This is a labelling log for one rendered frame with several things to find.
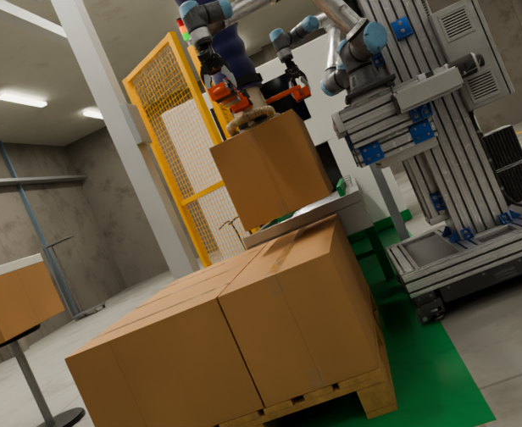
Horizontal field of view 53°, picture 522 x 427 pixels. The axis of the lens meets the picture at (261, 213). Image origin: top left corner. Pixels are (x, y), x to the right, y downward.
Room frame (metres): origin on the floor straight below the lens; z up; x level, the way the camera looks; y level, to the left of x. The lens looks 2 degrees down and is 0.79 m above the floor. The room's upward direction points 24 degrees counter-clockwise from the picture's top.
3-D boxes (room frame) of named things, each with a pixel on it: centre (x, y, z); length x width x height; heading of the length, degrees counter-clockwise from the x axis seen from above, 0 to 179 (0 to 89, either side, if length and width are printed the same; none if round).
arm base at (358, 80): (2.35, -0.66, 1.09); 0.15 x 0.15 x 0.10
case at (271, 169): (2.56, -0.16, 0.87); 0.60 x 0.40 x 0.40; 169
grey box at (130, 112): (3.83, 0.56, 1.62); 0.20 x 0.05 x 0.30; 169
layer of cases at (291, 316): (2.32, 0.23, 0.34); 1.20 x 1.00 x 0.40; 169
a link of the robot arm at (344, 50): (2.35, -0.66, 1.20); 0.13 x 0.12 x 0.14; 19
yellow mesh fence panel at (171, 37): (4.04, 0.33, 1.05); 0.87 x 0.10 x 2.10; 41
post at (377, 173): (3.39, -0.79, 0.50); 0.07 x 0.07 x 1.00; 79
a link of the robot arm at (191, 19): (2.00, -0.06, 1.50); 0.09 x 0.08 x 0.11; 109
